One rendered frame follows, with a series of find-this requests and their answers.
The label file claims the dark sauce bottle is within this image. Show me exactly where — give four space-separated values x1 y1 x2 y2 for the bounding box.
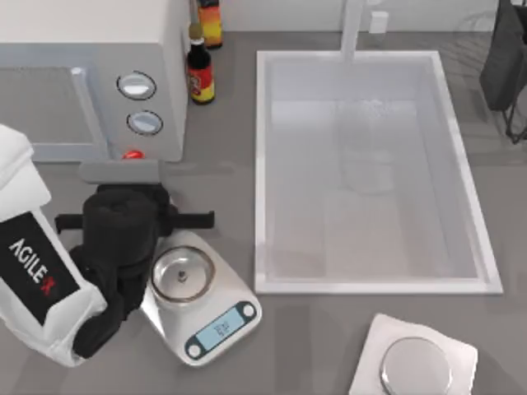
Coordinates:
185 22 217 105

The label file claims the large microwave knob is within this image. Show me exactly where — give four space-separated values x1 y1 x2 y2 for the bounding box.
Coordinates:
115 71 158 101

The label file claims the white sink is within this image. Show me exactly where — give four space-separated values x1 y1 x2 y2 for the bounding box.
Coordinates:
253 49 505 296

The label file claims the black wire rack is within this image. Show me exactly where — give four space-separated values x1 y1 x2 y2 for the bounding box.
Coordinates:
478 0 527 144

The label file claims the small microwave knob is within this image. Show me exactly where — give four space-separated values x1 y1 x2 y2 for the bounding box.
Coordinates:
126 109 164 137

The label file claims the microwave door handle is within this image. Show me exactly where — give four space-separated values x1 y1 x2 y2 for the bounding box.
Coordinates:
69 67 113 160

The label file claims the white scale with display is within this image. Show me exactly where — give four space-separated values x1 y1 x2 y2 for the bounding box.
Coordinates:
139 230 264 367

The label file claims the pale microwave oven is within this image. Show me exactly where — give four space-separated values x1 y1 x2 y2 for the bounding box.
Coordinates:
0 30 191 164

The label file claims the white scale with round plate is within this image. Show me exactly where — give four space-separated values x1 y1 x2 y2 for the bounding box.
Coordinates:
349 313 480 395

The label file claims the tall white tap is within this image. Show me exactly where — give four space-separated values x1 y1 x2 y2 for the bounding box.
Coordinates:
338 0 364 63

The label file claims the orange and yellow bottle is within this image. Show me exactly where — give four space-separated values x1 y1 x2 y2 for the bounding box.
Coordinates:
197 0 225 50

